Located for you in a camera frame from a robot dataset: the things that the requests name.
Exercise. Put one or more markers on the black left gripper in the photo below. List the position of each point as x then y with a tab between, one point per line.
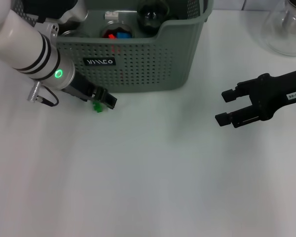
81	86

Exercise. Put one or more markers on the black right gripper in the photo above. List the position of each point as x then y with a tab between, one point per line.
276	96

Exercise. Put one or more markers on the green toy brick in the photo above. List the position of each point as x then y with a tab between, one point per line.
97	106

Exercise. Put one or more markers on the small red toy brick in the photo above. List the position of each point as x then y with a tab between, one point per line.
111	36

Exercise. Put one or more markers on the blue square toy plate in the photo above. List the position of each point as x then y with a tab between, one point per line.
123	35

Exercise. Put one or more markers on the white toy brick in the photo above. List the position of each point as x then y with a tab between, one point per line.
111	15

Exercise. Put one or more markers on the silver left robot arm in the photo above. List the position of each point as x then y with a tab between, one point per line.
27	47

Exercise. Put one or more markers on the grey-green perforated storage bin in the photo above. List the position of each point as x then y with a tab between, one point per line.
143	61

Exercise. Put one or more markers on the clear glass carafe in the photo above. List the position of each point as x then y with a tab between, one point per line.
283	37

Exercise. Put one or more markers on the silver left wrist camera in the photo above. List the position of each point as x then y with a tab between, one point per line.
61	10

